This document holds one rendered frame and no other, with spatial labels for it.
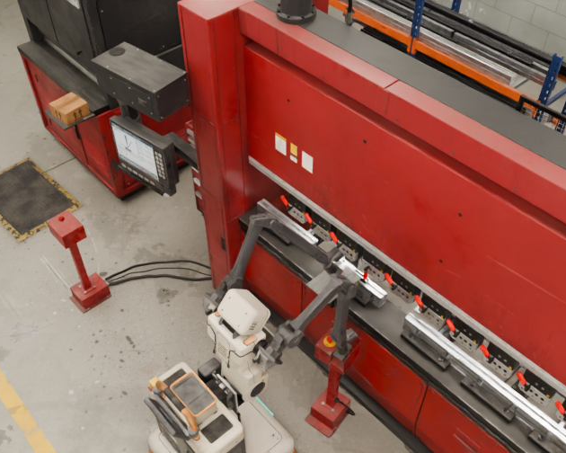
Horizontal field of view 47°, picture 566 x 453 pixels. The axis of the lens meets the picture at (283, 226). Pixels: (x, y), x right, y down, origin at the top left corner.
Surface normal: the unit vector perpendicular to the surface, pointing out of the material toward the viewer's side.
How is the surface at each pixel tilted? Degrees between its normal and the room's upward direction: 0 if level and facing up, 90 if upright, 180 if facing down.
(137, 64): 0
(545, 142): 0
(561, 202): 90
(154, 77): 0
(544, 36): 90
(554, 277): 90
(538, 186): 90
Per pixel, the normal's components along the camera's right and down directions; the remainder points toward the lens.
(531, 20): -0.75, 0.48
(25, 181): 0.00, -0.69
